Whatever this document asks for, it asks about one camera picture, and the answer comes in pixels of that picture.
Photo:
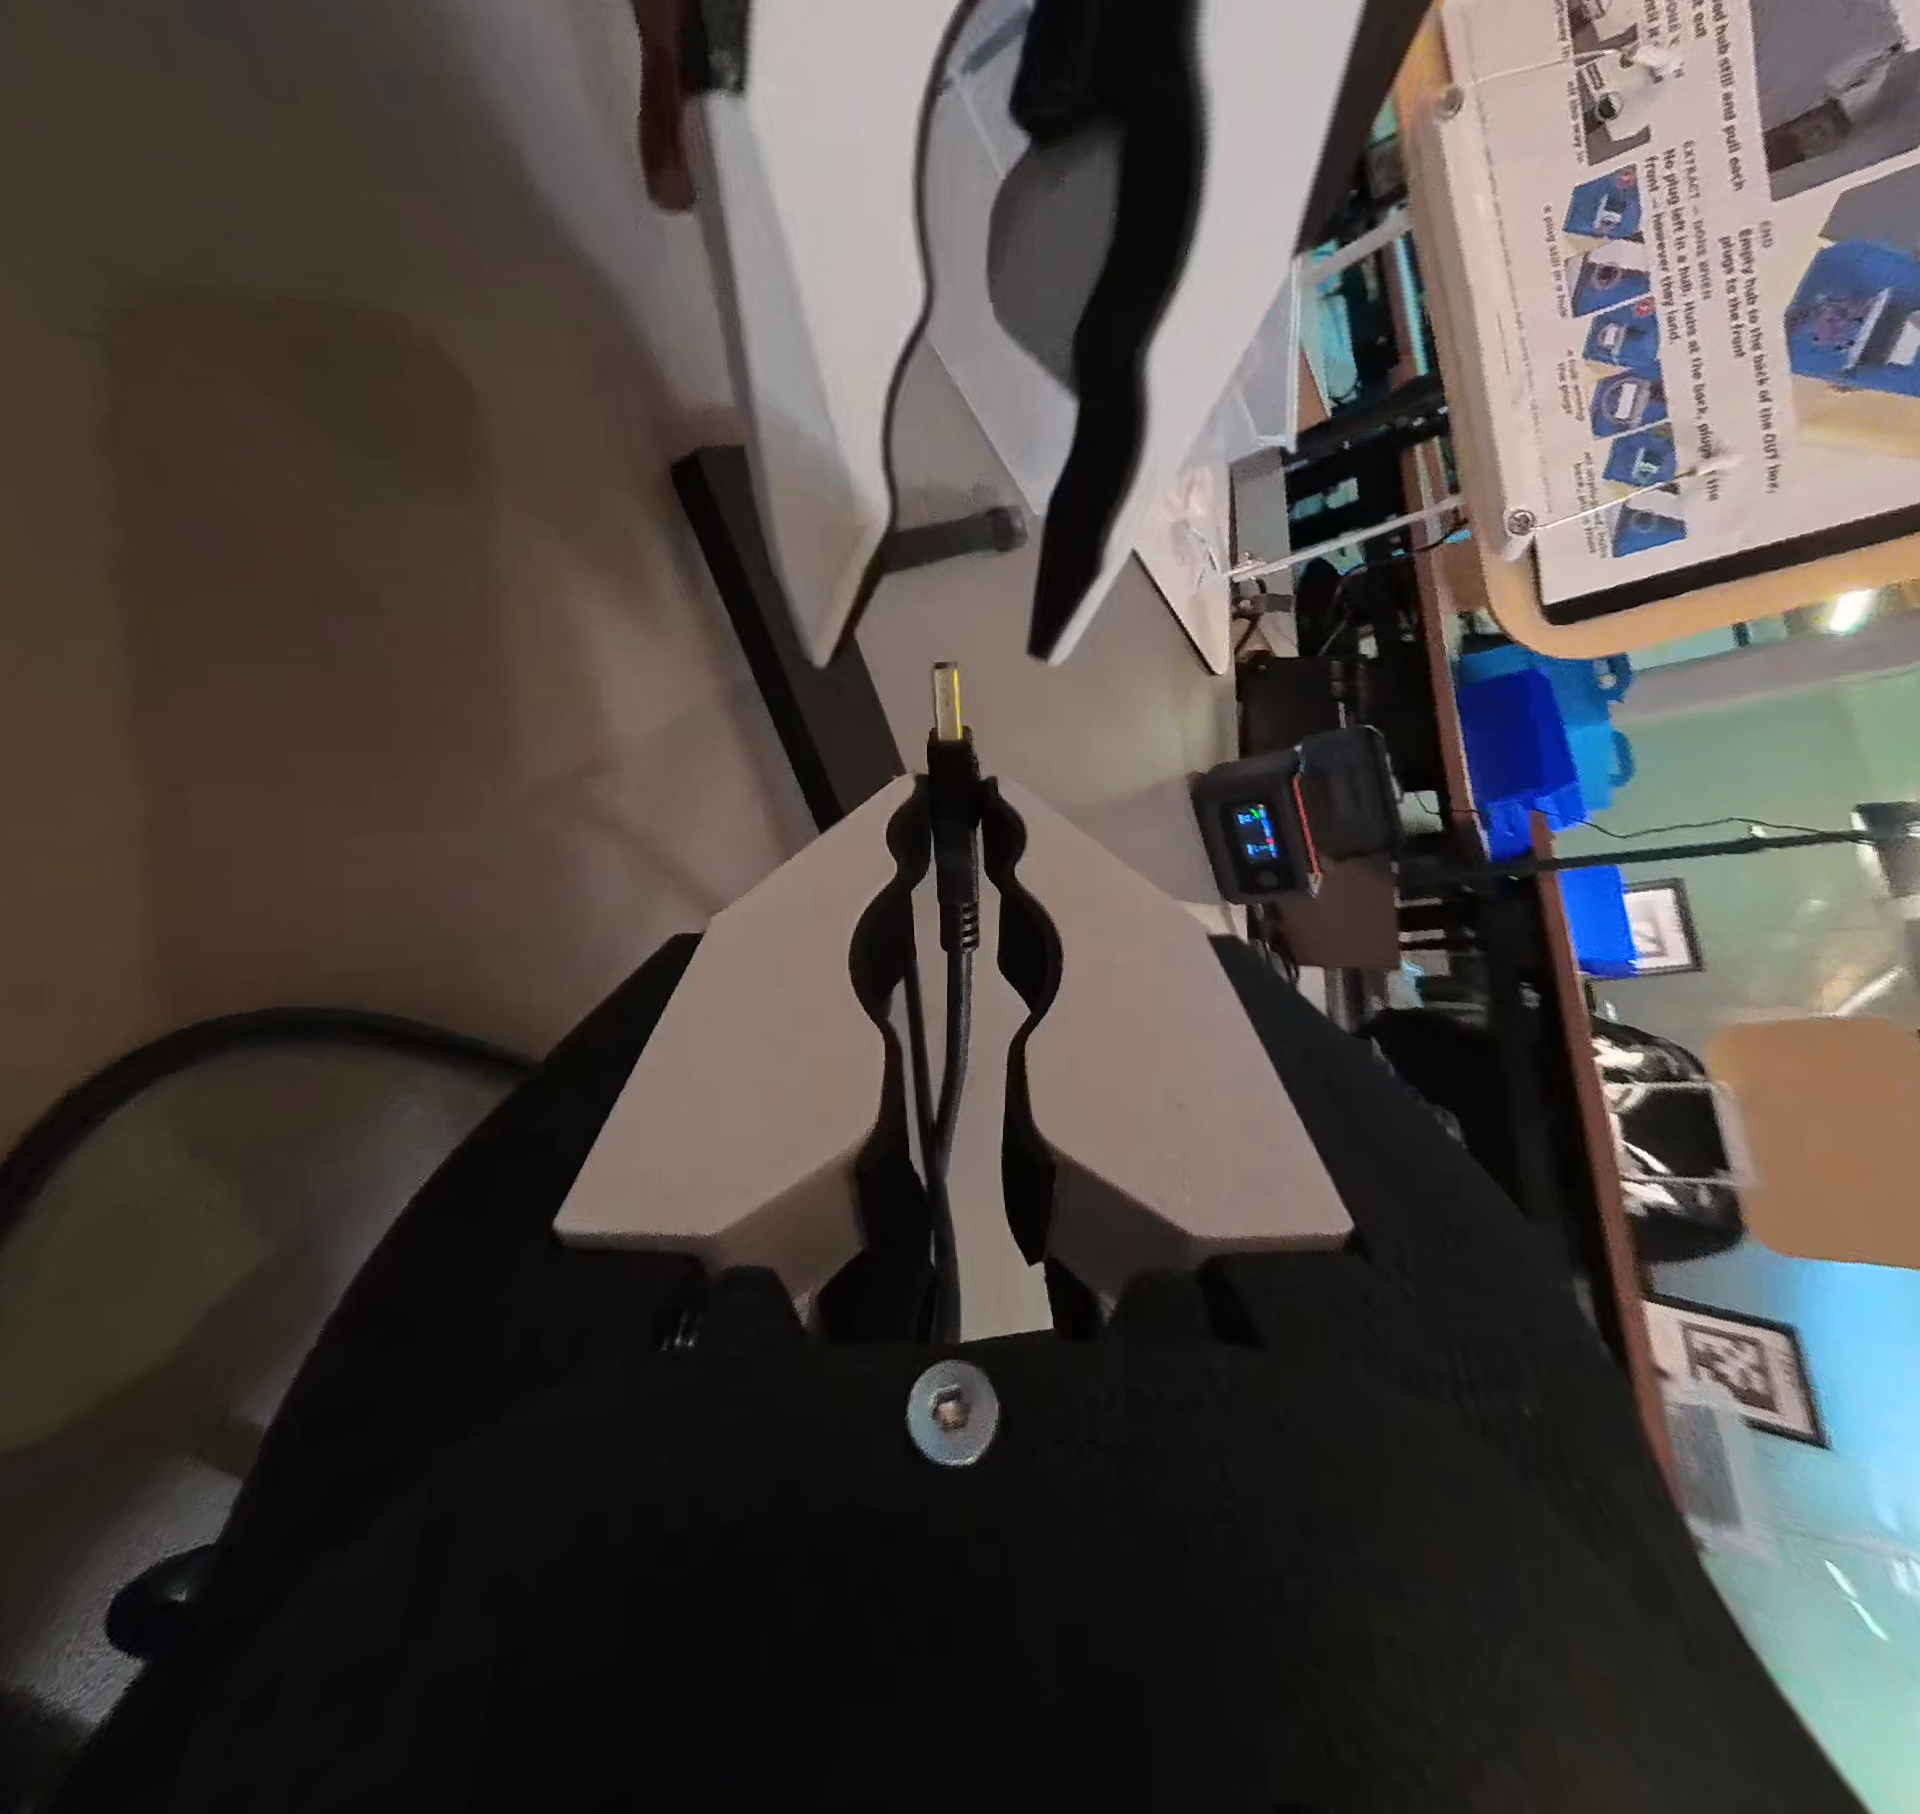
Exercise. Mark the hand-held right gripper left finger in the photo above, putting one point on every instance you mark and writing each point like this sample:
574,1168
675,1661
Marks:
735,1093

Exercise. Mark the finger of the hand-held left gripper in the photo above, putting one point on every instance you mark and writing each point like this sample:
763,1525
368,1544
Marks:
826,269
1230,269

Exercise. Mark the framed picture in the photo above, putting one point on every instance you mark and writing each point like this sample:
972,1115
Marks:
1666,929

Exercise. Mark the black flat pad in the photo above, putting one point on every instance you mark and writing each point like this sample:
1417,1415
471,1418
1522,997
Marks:
778,614

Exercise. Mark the instruction sheet board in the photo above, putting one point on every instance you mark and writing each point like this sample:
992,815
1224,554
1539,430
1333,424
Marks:
1650,196

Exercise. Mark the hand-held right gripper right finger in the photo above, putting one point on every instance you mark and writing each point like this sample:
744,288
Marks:
1186,1093

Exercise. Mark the light stand with lamp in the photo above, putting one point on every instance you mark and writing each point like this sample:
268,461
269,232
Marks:
1650,848

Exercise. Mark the black charger with display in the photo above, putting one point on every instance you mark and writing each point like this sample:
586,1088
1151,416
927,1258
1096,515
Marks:
1351,793

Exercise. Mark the brown-topped table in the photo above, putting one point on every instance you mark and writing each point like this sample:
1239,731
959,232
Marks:
1562,944
1440,614

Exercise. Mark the low blue bin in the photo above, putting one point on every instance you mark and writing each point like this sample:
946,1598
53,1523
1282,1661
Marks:
1590,923

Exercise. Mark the framed printed tag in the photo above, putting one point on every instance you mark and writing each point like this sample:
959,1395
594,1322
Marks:
1738,1372

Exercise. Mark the clear plastic box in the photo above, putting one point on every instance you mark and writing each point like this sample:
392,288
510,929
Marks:
1703,1469

